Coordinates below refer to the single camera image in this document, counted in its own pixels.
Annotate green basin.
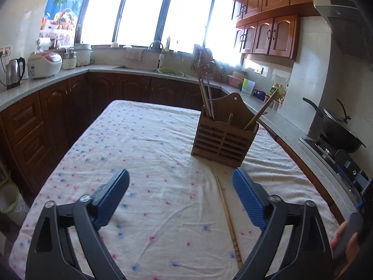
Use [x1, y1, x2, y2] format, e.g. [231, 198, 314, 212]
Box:
[157, 68, 185, 77]

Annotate electric kettle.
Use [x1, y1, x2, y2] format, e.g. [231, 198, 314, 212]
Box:
[6, 58, 26, 90]

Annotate brown wooden chopstick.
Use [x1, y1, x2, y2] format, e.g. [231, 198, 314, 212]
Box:
[215, 176, 243, 269]

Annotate metal chopstick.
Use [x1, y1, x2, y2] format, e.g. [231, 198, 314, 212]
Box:
[205, 72, 215, 120]

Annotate wooden cabinets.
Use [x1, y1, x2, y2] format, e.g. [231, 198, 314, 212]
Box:
[0, 72, 231, 193]
[231, 0, 318, 60]

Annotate gas stove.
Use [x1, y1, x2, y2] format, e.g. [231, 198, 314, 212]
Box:
[300, 134, 370, 193]

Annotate fruit poster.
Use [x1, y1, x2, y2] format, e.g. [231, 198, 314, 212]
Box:
[39, 0, 83, 47]

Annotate white pot cooker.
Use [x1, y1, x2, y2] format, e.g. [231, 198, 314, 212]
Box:
[74, 44, 92, 67]

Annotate lower wooden cabinets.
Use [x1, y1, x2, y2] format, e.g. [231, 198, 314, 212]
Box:
[0, 72, 231, 193]

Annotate range hood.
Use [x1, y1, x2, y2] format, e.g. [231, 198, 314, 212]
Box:
[313, 0, 372, 68]

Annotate right hand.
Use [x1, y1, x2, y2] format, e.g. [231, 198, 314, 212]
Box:
[330, 221, 360, 275]

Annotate sink faucet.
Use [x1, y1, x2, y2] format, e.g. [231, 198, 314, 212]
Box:
[148, 41, 164, 69]

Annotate light bamboo chopstick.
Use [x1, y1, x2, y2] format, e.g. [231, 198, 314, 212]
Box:
[195, 67, 212, 118]

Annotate white rice cooker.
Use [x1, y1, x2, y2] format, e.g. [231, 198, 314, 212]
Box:
[27, 51, 62, 79]

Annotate oil bottle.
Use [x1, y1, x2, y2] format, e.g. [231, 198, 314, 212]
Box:
[269, 83, 283, 96]

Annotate floral white tablecloth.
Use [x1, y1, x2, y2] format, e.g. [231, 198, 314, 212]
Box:
[8, 99, 340, 280]

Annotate wooden utensil holder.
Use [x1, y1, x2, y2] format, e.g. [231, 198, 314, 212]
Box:
[191, 92, 259, 168]

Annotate black wok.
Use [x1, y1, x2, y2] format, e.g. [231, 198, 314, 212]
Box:
[302, 97, 366, 154]

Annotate upper wooden cabinets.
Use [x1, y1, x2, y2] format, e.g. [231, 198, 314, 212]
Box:
[231, 0, 318, 60]

